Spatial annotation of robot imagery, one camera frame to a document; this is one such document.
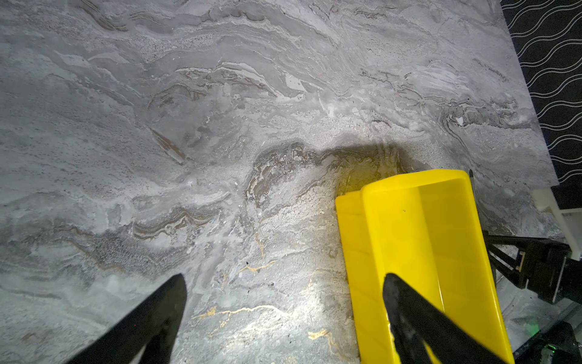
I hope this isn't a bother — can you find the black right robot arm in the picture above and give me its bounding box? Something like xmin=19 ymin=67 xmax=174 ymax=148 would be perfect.
xmin=382 ymin=184 xmax=581 ymax=363

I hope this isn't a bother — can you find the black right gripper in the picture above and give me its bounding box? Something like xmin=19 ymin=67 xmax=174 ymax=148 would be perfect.
xmin=383 ymin=231 xmax=581 ymax=363

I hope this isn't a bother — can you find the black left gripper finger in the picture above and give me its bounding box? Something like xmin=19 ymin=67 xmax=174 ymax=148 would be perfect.
xmin=68 ymin=274 xmax=187 ymax=363

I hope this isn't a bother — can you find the yellow plastic bin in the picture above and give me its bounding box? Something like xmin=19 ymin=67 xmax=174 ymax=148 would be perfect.
xmin=336 ymin=169 xmax=514 ymax=363

